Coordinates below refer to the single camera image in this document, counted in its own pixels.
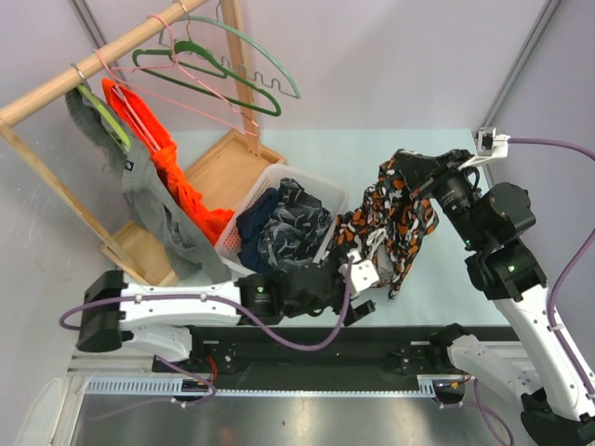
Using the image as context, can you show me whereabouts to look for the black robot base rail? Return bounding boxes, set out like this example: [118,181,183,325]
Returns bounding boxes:
[176,326,468,394]

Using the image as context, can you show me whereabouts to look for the navy blue garment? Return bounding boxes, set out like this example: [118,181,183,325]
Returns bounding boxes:
[236,188,282,273]

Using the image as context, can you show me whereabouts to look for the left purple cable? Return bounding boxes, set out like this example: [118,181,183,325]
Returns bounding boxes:
[59,253,357,414]

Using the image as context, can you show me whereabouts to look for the dark patterned shorts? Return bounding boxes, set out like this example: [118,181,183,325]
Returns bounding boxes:
[258,177,331,271]

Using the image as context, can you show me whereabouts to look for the purple cable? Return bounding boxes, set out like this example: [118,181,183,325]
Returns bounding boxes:
[464,137,595,446]
[59,253,357,414]

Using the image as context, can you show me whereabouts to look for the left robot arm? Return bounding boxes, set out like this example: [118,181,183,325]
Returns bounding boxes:
[76,260,379,372]

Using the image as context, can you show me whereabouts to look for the orange camouflage patterned shorts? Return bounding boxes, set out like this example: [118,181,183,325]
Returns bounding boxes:
[324,157,439,300]

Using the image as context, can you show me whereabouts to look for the orange garment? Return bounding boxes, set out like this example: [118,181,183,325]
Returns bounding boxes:
[101,78,234,243]

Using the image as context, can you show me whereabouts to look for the aluminium frame post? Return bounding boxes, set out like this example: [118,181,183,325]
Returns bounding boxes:
[478,0,563,128]

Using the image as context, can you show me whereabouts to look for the white slotted cable duct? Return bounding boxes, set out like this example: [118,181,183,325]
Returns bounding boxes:
[86,376,436,399]

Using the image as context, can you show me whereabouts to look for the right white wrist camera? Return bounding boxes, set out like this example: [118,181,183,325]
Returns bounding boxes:
[459,127,510,171]

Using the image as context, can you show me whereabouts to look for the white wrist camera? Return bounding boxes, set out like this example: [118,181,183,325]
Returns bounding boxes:
[345,250,379,297]
[459,127,510,171]

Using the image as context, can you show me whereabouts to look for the pink hanger holding orange garment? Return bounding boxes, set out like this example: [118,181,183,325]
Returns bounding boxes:
[94,49,160,153]

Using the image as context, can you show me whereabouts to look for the grey garment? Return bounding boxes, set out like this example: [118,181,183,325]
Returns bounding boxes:
[65,88,231,283]

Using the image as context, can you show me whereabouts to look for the white plastic laundry basket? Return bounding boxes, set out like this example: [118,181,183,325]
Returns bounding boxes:
[215,164,349,275]

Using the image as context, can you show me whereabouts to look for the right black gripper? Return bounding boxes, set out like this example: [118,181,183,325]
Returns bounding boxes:
[394,149,485,249]

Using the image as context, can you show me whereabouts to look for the pink wire hanger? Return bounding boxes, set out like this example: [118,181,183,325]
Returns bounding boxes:
[109,13,262,137]

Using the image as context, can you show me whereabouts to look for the lime green hanger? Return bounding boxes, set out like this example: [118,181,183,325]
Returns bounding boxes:
[76,84,131,154]

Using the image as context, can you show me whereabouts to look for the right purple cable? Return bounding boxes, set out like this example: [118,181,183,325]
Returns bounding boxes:
[464,137,595,446]

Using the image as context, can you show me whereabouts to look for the wooden clothes rack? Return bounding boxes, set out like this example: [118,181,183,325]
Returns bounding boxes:
[1,0,286,285]

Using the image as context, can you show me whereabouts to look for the light green notched hanger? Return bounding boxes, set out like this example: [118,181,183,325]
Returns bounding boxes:
[157,0,302,99]

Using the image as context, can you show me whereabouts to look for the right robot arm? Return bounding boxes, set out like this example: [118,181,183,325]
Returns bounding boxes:
[395,148,594,445]

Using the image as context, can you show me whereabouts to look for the dark green hanger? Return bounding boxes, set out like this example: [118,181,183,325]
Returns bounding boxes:
[132,40,283,117]

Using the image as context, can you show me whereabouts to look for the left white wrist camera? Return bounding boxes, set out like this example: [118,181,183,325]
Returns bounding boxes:
[345,250,379,297]

